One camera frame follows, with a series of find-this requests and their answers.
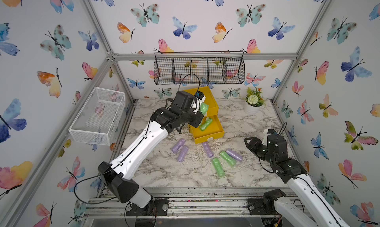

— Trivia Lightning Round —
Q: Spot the green bag roll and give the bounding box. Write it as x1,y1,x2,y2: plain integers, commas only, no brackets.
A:
211,158,225,177
199,103,209,116
199,117,213,132
220,151,237,167

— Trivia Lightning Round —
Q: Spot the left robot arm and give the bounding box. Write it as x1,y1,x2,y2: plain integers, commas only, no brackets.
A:
98,90,206,209

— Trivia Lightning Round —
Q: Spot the purple bag roll upper left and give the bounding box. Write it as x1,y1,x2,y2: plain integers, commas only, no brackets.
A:
171,138,186,154

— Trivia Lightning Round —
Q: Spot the black wire wall basket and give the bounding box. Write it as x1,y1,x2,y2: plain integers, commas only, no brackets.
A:
150,51,245,85

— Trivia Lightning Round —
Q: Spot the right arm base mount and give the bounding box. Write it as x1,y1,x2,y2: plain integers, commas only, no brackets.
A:
247,189,287,215

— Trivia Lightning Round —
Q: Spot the purple bag roll middle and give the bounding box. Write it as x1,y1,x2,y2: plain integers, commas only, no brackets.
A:
202,141,214,158

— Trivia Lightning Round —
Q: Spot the purple bag roll lower left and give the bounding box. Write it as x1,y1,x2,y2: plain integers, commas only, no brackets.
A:
177,145,189,162

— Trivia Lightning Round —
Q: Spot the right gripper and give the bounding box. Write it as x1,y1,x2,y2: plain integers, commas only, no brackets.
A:
244,136,277,168

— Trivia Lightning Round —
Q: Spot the potted artificial plant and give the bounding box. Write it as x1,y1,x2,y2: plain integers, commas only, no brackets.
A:
244,87,265,115

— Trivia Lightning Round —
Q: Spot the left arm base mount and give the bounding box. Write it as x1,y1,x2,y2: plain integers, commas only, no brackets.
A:
125,198,169,217

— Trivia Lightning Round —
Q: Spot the white mesh wall basket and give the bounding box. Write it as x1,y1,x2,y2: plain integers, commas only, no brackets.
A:
68,87,126,145

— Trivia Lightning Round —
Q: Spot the purple bag roll right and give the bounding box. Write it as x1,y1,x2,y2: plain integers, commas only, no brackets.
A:
226,149,243,162

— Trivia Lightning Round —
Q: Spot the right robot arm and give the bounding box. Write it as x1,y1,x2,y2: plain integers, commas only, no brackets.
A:
244,129,348,227

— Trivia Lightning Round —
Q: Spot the yellow drawer cabinet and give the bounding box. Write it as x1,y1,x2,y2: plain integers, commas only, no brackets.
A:
189,86,225,144

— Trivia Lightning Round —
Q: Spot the purple bag roll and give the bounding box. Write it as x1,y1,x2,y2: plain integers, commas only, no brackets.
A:
177,145,189,162
171,138,186,154
202,141,214,158
226,149,243,162

